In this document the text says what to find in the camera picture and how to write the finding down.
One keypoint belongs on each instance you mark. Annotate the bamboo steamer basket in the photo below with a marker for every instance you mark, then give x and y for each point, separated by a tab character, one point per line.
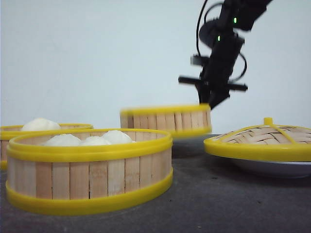
9	132
181	121
83	180

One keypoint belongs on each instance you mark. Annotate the white bun front middle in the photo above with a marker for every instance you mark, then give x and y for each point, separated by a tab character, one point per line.
94	141

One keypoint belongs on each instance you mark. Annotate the white bun front right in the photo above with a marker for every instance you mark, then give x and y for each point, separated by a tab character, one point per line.
117	137

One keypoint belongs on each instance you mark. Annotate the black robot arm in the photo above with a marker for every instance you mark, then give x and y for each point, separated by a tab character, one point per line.
224	18

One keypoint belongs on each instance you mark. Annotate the white bun front left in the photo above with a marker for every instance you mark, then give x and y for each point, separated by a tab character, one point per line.
63	140

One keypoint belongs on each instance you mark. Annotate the white plate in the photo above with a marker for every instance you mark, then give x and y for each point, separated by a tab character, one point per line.
286	170

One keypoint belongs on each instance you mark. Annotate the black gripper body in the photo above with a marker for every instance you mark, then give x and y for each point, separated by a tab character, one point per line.
219	66

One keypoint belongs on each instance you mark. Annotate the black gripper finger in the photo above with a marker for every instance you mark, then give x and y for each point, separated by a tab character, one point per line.
203	93
217	97

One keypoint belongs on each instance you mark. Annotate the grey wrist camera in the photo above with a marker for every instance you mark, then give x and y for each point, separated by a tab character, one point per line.
196	60

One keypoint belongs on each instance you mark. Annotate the large white bun back left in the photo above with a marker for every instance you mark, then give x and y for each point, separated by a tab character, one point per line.
40	124

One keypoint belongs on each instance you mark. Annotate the woven bamboo steamer lid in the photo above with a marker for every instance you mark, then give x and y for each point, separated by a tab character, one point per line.
267	142

